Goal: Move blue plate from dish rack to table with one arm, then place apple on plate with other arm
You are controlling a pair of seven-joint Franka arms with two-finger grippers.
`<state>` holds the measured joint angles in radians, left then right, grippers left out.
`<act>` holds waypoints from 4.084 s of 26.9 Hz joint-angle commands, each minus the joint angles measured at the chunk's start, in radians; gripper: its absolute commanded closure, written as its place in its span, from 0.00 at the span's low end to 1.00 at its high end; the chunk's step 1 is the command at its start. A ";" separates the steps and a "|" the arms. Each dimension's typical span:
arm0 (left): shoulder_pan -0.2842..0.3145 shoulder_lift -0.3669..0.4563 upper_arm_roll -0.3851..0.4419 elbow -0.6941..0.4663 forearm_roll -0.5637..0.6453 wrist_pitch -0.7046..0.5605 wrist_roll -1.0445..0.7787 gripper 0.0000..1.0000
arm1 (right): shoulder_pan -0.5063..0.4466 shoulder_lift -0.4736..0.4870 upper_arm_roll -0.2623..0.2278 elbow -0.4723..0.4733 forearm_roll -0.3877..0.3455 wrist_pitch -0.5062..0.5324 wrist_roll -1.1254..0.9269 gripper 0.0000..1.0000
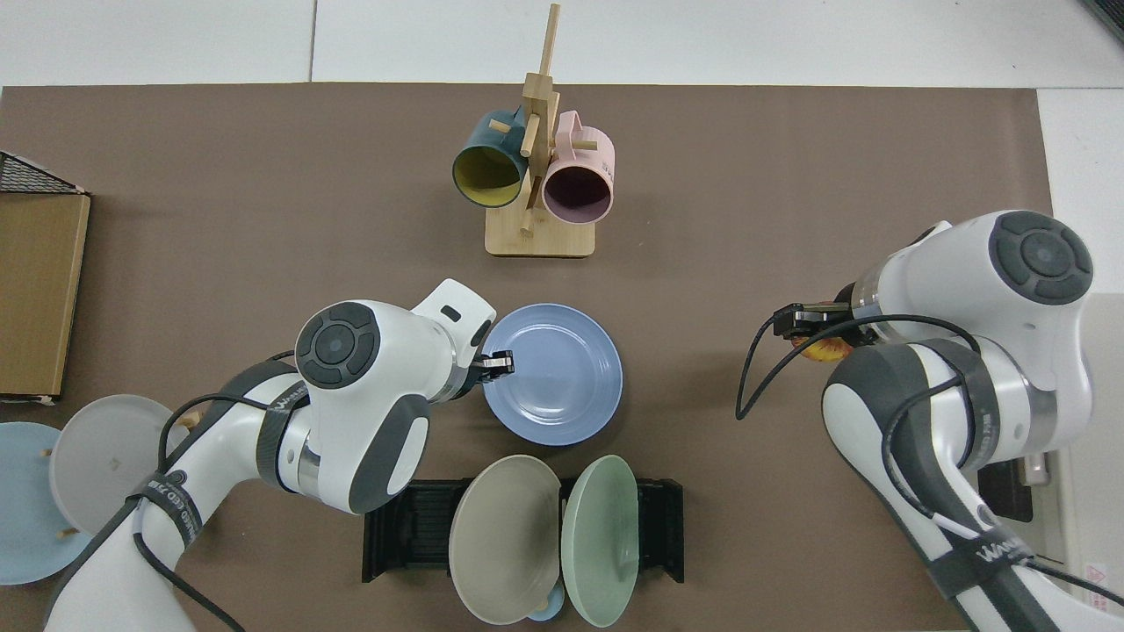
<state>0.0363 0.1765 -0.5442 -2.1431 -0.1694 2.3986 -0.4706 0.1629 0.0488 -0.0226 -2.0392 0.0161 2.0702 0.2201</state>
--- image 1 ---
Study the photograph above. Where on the small blue round thing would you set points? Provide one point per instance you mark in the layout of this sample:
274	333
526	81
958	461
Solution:
549	608

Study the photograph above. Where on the wooden cup stand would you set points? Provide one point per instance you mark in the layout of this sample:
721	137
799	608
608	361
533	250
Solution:
540	237

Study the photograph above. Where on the pale green plate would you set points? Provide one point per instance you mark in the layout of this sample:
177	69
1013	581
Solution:
601	544

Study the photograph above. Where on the dark blue cup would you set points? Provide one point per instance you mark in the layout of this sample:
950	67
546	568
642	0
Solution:
483	145

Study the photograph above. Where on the brown table cloth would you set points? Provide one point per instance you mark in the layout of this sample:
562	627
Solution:
702	219

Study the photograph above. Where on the dark grey slanted object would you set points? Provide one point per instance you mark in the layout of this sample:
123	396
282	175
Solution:
1111	13

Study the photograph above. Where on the wooden plate rack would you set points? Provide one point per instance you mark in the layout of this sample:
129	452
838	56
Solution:
63	532

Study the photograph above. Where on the beige plate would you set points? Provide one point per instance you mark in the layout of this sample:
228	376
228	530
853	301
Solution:
505	544

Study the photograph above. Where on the black dish rack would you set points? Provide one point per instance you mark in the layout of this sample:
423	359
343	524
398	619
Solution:
413	527

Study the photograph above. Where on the light blue plate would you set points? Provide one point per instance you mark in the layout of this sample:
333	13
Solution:
22	509

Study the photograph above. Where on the red yellow apple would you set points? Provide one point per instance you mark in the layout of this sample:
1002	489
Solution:
825	351

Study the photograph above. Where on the grey plate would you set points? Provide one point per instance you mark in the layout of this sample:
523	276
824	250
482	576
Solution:
97	456

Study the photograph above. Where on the pink cup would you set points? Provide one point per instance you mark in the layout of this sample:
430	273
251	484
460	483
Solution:
584	162

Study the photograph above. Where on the pale toaster oven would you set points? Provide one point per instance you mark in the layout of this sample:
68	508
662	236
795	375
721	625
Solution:
1108	491

